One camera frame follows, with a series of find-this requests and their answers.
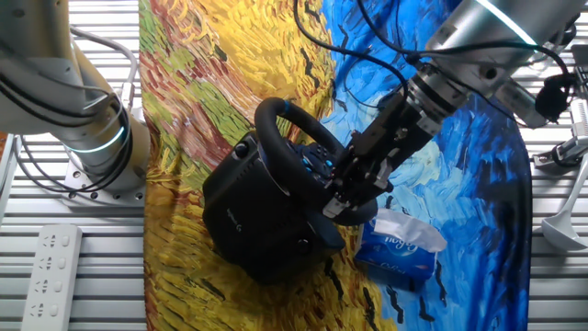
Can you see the painted wheatfield cloth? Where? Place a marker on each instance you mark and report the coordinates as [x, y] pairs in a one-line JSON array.
[[459, 220]]

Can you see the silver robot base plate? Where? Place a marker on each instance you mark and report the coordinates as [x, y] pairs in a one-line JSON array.
[[133, 197]]

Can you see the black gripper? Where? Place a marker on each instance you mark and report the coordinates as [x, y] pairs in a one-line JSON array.
[[386, 138]]

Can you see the white power strip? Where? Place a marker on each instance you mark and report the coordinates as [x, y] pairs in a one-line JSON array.
[[50, 276]]

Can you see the black keyboard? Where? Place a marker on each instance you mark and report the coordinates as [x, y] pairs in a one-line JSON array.
[[583, 73]]

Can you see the black steering wheel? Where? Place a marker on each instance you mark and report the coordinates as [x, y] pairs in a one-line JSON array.
[[271, 138]]

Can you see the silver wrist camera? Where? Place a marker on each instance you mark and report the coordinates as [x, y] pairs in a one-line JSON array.
[[519, 101]]

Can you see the blue tissue pack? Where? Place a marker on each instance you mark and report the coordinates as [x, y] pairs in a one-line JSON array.
[[395, 253]]

